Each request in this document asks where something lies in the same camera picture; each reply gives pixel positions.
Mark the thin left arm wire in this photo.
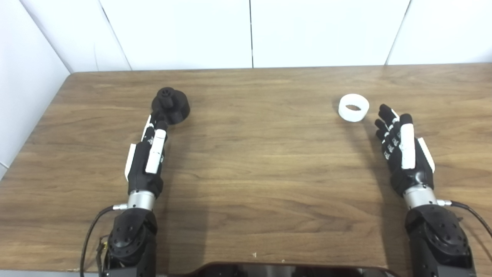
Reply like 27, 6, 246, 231
96, 235, 110, 272

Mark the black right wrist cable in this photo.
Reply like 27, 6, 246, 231
437, 199, 492, 237

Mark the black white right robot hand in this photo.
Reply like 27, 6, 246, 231
375, 104, 436, 197

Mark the white plastic ring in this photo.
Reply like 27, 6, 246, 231
338, 93, 370, 123

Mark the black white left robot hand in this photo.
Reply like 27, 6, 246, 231
125, 112, 169, 199

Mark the round black plastic part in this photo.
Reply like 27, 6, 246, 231
151, 87, 191, 125

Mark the glossy black robot chest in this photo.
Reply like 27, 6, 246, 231
184, 262, 400, 277

